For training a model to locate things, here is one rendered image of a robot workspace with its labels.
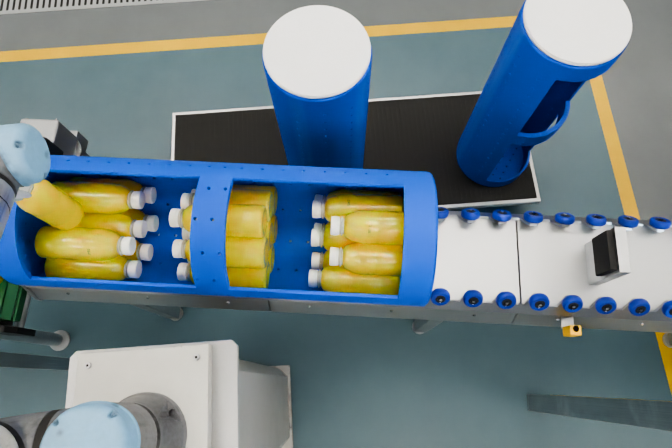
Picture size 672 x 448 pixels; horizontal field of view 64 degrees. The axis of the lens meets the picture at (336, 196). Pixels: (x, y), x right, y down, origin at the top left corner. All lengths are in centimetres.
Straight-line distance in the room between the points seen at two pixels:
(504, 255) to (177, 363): 78
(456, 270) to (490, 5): 183
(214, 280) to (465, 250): 61
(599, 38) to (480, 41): 126
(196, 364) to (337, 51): 82
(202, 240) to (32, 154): 42
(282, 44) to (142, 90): 139
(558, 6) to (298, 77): 71
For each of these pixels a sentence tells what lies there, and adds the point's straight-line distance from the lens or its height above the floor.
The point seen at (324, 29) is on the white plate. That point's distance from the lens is 146.
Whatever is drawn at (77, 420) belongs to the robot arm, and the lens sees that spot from 89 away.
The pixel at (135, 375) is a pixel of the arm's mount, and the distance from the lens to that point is 111.
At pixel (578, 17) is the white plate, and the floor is 104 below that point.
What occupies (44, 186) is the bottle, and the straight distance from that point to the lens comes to 114.
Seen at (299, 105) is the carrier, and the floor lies 99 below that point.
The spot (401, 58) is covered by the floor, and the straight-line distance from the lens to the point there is 266.
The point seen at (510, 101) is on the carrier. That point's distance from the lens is 172.
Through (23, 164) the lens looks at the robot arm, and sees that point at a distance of 71.
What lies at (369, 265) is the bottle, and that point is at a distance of 110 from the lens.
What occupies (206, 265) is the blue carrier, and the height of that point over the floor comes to 119.
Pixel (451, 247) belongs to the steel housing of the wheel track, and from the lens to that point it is 135.
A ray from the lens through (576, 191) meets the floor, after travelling 255.
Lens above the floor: 221
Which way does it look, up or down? 71 degrees down
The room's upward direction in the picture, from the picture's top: 3 degrees counter-clockwise
